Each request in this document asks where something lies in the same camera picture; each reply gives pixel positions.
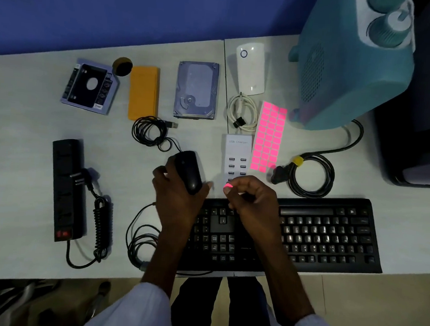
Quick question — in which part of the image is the person's right hand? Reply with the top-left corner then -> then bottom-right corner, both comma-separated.
219,174 -> 287,247

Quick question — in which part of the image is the person's left hand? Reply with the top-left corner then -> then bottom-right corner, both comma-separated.
148,152 -> 216,239

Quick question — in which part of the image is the black computer mouse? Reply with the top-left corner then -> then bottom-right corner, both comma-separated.
172,150 -> 205,196

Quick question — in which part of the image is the person's left forearm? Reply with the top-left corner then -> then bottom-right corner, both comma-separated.
82,226 -> 195,326

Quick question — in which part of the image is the person's right forearm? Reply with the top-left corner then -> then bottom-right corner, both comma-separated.
238,240 -> 376,326

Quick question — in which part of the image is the white multiport charger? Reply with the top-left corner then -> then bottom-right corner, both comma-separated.
219,133 -> 256,188

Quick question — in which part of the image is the pink sticker sheet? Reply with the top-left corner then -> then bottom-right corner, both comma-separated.
250,100 -> 290,174

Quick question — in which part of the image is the black keyboard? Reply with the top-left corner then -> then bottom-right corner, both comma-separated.
176,185 -> 388,288

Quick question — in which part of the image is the silver hard disk drive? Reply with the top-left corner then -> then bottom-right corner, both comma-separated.
172,59 -> 220,121

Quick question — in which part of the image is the person's right leg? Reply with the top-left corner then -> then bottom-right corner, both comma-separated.
224,275 -> 278,326

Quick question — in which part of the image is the person's leg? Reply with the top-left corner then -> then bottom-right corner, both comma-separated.
169,274 -> 223,326
224,275 -> 278,326

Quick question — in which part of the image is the orange cloth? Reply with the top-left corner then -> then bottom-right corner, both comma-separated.
126,64 -> 161,123

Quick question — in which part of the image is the person's left leg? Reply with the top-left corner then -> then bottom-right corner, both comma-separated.
169,274 -> 223,326

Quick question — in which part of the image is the black power strip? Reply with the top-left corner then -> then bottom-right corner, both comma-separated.
45,137 -> 94,245

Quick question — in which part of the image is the dark tape roll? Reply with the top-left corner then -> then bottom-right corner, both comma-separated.
111,56 -> 134,78

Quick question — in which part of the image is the silver drive caddy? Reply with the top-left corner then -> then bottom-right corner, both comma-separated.
59,57 -> 122,117

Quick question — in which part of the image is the teal machine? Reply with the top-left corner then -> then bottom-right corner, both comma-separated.
283,0 -> 420,138

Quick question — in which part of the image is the black computer tower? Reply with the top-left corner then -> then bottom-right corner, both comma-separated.
367,0 -> 430,189

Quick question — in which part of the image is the teal round knob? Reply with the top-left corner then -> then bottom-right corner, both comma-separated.
365,0 -> 408,15
366,6 -> 414,49

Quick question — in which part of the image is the black mouse cable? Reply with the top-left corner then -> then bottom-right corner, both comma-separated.
130,115 -> 190,157

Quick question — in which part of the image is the white coiled cable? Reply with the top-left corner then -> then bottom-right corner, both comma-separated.
226,92 -> 261,132

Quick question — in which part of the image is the black keyboard cable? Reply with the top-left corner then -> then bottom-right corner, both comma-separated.
123,201 -> 231,281

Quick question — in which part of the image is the black power strip cable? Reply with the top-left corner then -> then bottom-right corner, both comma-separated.
64,167 -> 118,272

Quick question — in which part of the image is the white wall plug device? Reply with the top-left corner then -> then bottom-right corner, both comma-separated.
233,41 -> 268,97

